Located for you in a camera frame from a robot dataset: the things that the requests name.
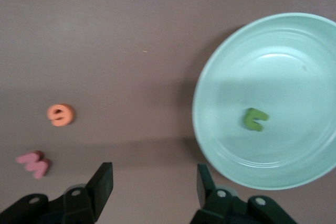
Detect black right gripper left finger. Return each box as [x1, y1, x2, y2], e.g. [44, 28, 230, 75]
[0, 162, 114, 224]

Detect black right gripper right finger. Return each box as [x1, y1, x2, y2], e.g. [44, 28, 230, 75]
[188, 163, 297, 224]

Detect pink foam letter m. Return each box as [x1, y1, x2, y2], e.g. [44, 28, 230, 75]
[15, 150, 52, 179]

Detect orange foam letter e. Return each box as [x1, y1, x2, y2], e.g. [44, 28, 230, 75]
[46, 103, 77, 127]

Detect green foam letter n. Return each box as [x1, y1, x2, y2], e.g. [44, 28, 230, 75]
[241, 108, 270, 132]

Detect green plate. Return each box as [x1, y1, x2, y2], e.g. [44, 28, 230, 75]
[191, 12, 336, 190]

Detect brown table mat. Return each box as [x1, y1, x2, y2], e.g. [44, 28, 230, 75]
[0, 0, 336, 224]

